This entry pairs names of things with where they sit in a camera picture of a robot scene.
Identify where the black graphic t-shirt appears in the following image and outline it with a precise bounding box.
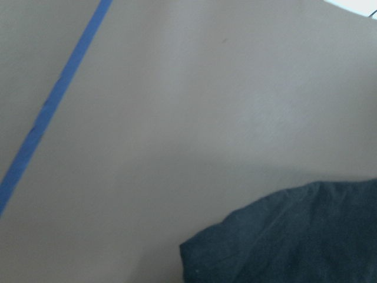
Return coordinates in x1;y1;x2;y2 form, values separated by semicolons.
180;180;376;282

